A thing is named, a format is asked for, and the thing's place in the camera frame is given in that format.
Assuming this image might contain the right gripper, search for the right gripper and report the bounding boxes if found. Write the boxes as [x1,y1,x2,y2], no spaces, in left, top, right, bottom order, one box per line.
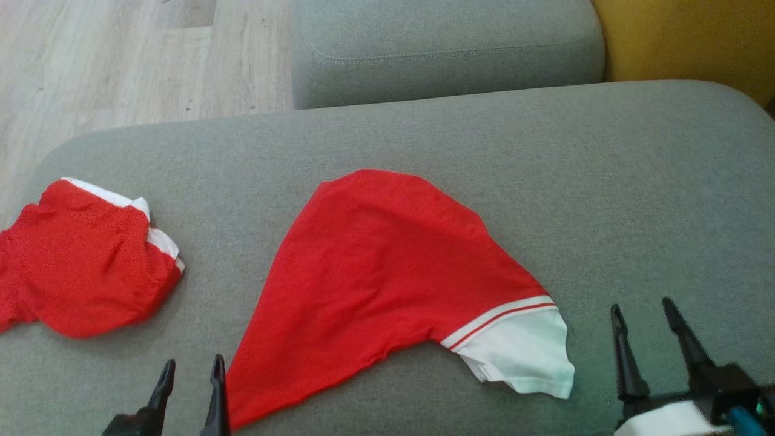
[610,297,734,436]

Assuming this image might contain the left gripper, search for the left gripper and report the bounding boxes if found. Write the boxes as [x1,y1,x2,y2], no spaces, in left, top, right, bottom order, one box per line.
[102,354,231,436]

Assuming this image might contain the red shorts with white trim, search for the red shorts with white trim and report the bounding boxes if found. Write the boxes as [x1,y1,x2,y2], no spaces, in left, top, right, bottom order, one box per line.
[0,177,186,339]

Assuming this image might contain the red jersey with white sleeves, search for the red jersey with white sleeves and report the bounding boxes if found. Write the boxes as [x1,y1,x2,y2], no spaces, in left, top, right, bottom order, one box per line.
[225,168,575,429]

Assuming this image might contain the grey fabric sofa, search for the grey fabric sofa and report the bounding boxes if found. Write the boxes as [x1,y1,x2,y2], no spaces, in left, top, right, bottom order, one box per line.
[0,80,775,436]

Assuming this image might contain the yellow sofa cushion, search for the yellow sofa cushion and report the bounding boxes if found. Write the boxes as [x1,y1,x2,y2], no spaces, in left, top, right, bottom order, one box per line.
[592,0,775,110]

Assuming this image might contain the small grey sofa cushion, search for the small grey sofa cushion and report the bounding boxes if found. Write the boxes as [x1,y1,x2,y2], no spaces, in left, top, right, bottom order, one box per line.
[289,0,606,110]

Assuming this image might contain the blue right camera cable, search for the blue right camera cable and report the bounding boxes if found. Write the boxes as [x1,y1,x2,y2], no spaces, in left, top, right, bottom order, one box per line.
[729,407,766,436]

